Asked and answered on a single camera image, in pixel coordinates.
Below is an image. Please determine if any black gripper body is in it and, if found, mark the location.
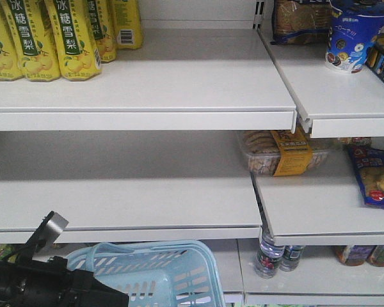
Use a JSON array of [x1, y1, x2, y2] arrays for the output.
[[0, 211, 129, 306]]

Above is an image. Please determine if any light blue plastic basket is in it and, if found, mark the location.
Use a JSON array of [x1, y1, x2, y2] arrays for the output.
[[67, 240, 225, 306]]

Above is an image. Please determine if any white empty left shelf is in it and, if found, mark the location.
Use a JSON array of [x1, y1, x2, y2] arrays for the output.
[[0, 131, 261, 243]]

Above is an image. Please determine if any yellow pear tea bottle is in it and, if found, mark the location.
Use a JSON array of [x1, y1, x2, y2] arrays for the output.
[[45, 0, 102, 81], [0, 5, 24, 81], [0, 0, 61, 82], [110, 0, 143, 49], [87, 0, 116, 63]]

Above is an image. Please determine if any small water bottle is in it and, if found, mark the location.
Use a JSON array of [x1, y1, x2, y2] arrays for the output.
[[255, 230, 285, 279], [280, 245, 305, 272]]

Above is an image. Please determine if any clear cookie tray yellow label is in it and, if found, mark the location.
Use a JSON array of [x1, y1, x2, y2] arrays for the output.
[[237, 128, 340, 176]]

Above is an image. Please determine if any white pear tea shelf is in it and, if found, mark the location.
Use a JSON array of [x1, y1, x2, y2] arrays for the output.
[[0, 29, 297, 131]]

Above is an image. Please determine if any white snack bag shelf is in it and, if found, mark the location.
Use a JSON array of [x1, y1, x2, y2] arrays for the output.
[[253, 151, 384, 246]]

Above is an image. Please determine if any purple label drink bottle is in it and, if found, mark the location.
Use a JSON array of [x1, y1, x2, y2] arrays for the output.
[[333, 245, 375, 266], [367, 245, 384, 267]]

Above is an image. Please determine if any white cookie cup shelf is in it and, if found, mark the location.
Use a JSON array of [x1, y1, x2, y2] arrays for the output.
[[260, 26, 384, 138]]

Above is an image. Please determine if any blue snack bag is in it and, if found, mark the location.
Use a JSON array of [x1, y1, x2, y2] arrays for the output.
[[347, 145, 384, 209]]

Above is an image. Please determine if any brown cracker package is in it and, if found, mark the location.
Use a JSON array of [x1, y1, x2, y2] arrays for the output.
[[271, 0, 332, 45]]

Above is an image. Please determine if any blue cookie cup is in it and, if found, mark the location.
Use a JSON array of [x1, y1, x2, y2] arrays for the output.
[[325, 1, 384, 74]]

